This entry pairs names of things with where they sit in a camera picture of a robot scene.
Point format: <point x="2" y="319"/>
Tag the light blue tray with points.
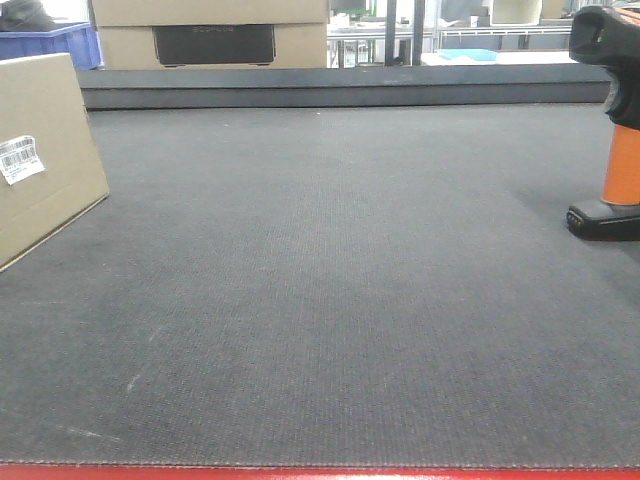
<point x="473" y="54"/>

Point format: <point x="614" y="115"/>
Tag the orange black barcode scanner gun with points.
<point x="608" y="37"/>

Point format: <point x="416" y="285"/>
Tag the blue plastic crate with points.
<point x="79" y="39"/>

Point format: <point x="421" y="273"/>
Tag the upper stacked cardboard box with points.
<point x="113" y="13"/>

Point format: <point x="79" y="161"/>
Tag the lower printed cardboard box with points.
<point x="296" y="46"/>

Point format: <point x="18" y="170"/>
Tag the black bag in crate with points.
<point x="25" y="16"/>

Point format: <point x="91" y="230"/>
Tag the beige background box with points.
<point x="505" y="13"/>

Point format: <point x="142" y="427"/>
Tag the brown cardboard package box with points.
<point x="41" y="97"/>

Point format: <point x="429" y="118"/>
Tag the red table edge strip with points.
<point x="77" y="471"/>

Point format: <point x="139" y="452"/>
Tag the white barcode label sticker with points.
<point x="20" y="159"/>

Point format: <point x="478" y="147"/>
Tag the black vertical post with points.
<point x="390" y="32"/>

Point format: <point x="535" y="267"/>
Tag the dark grey table mat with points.
<point x="379" y="286"/>

